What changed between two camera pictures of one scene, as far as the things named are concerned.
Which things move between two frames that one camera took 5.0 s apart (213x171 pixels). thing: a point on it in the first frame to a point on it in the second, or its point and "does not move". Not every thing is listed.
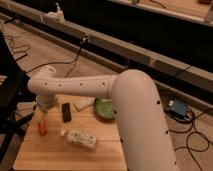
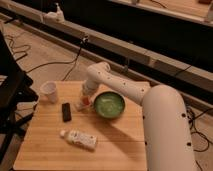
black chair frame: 14,96 does not move
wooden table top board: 76,139 does not move
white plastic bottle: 76,137 does not move
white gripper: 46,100 to 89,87
